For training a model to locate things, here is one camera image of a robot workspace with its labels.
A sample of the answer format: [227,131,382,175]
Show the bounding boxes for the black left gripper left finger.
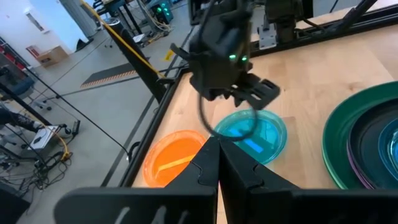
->
[54,136,220,224]

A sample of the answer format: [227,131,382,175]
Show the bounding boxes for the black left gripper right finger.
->
[218,138,398,224]

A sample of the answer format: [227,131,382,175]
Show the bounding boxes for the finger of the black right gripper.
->
[238,73,281,111]
[229,89,249,108]

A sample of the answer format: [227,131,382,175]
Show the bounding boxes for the large dark green plate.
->
[322,81,398,190]

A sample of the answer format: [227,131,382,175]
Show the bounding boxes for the black plastic plate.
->
[347,98,398,190]

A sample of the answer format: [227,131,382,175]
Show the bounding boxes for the blue bowl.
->
[377,117,398,183]

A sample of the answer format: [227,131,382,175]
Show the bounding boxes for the small teal transparent plate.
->
[387,129,398,170]
[213,108,288,166]

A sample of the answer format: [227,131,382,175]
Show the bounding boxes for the orange transparent plastic plate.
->
[142,129,208,188]

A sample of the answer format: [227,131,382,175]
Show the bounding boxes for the computer with green lights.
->
[150,0,174,25]

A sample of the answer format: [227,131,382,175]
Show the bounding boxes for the thick black pole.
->
[104,17,167,103]

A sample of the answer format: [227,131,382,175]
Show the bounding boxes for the black hazard-striped floor mat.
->
[80,57,152,90]

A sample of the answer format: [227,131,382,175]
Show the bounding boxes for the black power strip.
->
[71,119,81,137]

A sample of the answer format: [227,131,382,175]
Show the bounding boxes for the white flat device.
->
[29,125,60,154]

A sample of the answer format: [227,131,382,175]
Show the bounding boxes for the cardboard box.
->
[35,45,70,68]

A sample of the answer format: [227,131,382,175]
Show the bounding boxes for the person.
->
[0,107,46,134]

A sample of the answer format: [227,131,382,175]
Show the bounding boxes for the blue chair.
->
[0,76,35,100]

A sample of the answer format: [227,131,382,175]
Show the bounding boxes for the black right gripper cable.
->
[198,90,259,141]

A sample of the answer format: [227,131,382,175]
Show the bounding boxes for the black aluminium table frame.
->
[119,0,398,187]

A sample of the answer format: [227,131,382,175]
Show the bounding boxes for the yellow hanging cable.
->
[80,0,165,78]

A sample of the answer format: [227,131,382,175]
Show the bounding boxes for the yellow floor cable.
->
[51,130,71,162]

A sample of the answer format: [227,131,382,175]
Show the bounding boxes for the black hanging cable with coil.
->
[23,65,141,163]

